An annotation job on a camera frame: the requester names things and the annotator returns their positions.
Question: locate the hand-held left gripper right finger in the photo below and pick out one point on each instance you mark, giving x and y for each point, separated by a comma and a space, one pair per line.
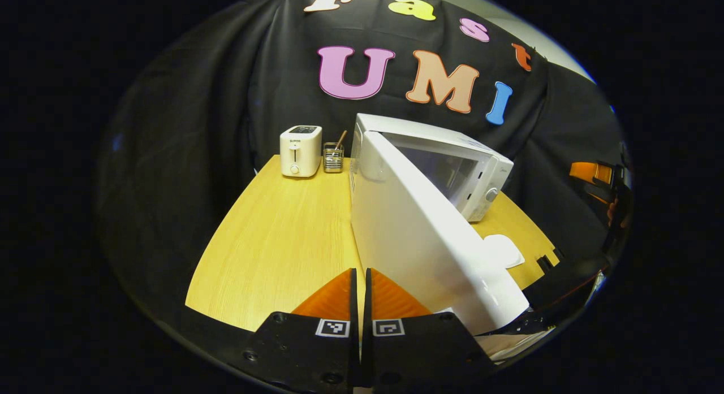
413, 354

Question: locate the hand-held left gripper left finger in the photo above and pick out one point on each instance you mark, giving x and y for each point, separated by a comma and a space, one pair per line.
317, 354

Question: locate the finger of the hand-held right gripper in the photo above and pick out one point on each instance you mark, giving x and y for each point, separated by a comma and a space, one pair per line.
591, 173

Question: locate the white microwave oven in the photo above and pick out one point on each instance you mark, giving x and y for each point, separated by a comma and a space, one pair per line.
413, 236

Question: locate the white square plate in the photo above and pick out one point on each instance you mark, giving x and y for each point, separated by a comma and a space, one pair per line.
506, 250

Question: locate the metal utensil holder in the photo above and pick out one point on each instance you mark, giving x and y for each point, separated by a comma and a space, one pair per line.
333, 161

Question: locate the white toaster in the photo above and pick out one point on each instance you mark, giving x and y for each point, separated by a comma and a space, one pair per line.
300, 156

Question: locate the wooden utensil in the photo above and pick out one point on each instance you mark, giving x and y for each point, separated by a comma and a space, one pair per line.
341, 139

